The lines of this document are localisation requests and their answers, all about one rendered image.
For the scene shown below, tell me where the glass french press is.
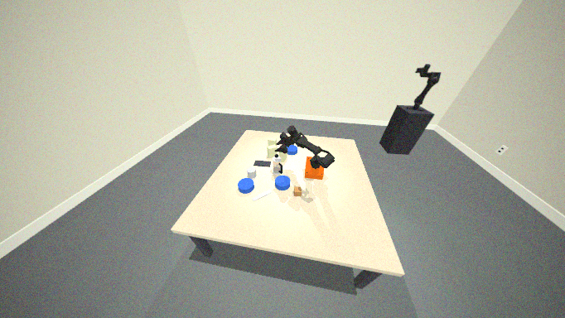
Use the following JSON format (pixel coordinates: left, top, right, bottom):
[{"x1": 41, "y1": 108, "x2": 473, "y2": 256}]
[{"x1": 273, "y1": 154, "x2": 283, "y2": 175}]

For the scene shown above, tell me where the blue short cylinder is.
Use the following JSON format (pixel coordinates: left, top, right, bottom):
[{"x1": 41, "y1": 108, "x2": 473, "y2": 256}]
[
  {"x1": 238, "y1": 178, "x2": 254, "y2": 194},
  {"x1": 275, "y1": 176, "x2": 290, "y2": 190},
  {"x1": 287, "y1": 145, "x2": 297, "y2": 155}
]

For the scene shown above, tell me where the white cylinder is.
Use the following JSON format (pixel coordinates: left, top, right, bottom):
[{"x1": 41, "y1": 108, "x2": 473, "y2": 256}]
[{"x1": 247, "y1": 166, "x2": 257, "y2": 179}]

